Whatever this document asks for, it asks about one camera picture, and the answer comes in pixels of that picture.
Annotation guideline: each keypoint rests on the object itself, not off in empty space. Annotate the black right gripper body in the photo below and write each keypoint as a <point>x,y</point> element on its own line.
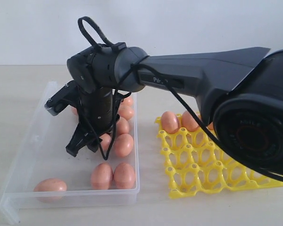
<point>96,108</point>

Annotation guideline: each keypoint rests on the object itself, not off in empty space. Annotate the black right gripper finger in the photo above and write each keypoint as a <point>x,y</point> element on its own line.
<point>94,144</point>
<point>81,137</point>

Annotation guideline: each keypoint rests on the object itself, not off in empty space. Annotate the brown egg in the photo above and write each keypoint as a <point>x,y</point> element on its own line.
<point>126,112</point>
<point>189,122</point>
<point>105,141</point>
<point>101,177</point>
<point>74,111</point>
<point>124,176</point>
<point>50,185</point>
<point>123,145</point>
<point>122,126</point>
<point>169,122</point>
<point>128,101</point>
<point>211,126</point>

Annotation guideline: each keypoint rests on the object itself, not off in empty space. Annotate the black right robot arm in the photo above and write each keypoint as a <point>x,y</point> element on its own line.
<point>239,91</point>

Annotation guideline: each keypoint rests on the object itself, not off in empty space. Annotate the clear plastic storage box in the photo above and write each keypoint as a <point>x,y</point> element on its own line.
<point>42,155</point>

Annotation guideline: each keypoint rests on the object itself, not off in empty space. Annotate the yellow plastic egg tray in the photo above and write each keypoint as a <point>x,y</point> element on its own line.
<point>194,163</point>

